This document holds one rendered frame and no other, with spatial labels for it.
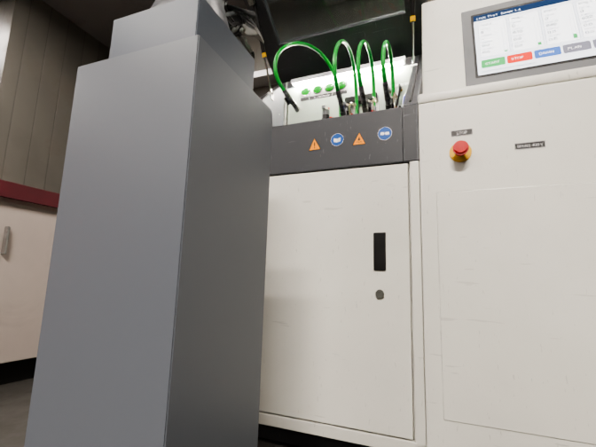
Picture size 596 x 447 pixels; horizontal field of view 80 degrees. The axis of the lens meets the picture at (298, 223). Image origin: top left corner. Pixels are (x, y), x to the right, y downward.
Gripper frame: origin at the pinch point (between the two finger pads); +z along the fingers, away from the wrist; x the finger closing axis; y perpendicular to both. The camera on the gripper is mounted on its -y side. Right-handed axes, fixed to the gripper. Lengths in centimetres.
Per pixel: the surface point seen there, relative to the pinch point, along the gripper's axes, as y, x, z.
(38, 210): 72, -96, -19
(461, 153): 23, 47, 67
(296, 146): 28.3, 10.8, 37.9
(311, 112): -29.8, -24.4, 26.2
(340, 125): 21, 23, 42
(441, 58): -29, 36, 47
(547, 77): 2, 64, 66
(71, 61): -98, -303, -220
